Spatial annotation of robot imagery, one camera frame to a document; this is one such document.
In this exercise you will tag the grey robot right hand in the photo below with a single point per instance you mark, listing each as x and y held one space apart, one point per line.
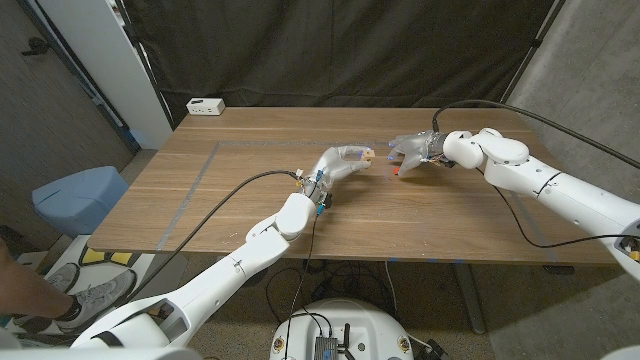
417 147

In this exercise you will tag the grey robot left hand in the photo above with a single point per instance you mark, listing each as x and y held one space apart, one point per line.
332 165

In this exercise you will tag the wooden block with holes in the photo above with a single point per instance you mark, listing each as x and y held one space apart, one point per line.
369 155

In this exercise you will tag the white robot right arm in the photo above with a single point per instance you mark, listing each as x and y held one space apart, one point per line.
550 190

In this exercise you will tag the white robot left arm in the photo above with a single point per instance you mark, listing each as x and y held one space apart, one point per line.
225 280

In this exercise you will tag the large wooden board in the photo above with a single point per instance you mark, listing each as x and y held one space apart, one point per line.
250 143

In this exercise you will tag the black backdrop curtain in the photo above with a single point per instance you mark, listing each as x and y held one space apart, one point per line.
340 50

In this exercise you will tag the white power strip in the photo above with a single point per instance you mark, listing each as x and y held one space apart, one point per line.
205 106

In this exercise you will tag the black backdrop stand pole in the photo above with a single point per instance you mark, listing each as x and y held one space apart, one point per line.
530 50
145 65

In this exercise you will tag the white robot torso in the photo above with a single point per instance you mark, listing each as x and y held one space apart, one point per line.
345 320

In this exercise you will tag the grey table leg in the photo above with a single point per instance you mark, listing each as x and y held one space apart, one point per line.
470 300

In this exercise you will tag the grey box on torso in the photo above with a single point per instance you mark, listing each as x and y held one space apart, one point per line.
325 348

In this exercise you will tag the light blue stool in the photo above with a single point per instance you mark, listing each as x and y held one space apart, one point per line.
80 200

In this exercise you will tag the grey sneaker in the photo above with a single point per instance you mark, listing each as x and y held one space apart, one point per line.
100 297
62 277

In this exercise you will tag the bare person leg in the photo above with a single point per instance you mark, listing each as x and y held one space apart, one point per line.
25 290

